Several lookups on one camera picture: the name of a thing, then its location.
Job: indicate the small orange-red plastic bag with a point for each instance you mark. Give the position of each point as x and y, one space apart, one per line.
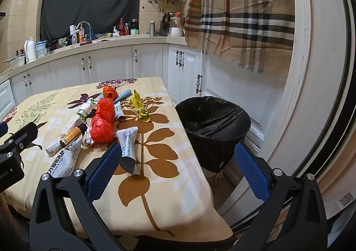
109 91

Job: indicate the clear drinking glass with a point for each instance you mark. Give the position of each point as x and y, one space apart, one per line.
46 51

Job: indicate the white faucet filter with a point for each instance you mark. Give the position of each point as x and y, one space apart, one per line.
73 29

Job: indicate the black knife block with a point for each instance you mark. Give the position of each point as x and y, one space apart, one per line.
164 28

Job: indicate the white door frame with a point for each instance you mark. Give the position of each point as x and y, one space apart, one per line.
306 72

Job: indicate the dark bottle with green label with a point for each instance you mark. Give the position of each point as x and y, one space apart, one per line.
134 27

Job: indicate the brown cutting board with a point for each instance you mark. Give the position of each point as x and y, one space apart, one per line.
86 42

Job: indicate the yellow-green sponge packet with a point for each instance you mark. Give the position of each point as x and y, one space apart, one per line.
104 35

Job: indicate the chrome kitchen faucet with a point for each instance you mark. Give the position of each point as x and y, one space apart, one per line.
83 22

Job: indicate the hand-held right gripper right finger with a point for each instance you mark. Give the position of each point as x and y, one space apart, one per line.
250 170

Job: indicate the white pump bottle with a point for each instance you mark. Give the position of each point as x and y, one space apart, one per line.
115 31

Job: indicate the white printed packet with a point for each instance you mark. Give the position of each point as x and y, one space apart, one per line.
65 163

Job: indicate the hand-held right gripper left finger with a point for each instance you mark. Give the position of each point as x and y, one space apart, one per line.
107 167

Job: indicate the white and blue bottle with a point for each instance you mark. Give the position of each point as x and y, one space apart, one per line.
74 38

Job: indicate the white electric kettle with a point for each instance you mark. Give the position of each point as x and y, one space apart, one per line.
30 50

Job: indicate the white and green tube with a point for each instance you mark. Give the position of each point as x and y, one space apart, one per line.
87 107

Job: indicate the black trash bin with bag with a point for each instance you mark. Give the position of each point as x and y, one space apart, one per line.
214 128

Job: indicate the clear container with blue lid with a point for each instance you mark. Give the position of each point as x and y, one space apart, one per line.
40 49

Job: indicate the grey-teal squeezed tube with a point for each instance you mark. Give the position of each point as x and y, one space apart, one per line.
125 95

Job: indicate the tall red sauce bottle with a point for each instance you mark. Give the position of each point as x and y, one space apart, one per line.
121 28

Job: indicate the white blender jug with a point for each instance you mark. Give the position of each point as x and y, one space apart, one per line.
176 29

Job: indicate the orange dish soap bottle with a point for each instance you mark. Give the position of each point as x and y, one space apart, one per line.
81 35

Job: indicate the beige plaid cloth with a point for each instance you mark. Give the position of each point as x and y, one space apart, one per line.
242 17

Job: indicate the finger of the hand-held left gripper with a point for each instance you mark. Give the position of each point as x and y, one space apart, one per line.
23 132
2 128

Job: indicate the floral beige tablecloth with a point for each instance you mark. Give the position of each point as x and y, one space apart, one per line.
167 184

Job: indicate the large red plastic bag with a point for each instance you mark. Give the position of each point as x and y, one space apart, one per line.
103 128

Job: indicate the white base cabinets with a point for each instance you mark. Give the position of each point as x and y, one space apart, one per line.
111 64

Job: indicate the steel thermos bottle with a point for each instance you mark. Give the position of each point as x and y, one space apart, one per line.
152 29

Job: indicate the large white squeezed tube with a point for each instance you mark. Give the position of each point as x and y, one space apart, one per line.
128 145

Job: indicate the brown bottle with orange label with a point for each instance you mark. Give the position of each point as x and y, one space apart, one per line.
72 134

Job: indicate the small red bottle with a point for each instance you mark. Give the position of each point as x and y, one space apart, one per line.
127 29

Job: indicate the yellow wrapper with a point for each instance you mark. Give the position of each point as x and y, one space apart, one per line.
140 106

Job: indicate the pot with glass lid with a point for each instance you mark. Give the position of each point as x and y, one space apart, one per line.
17 63

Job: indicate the white wrapper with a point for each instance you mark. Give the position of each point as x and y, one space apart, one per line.
87 135

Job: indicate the small white tube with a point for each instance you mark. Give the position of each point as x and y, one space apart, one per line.
119 110

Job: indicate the black curtain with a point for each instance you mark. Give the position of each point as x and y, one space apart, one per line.
97 3

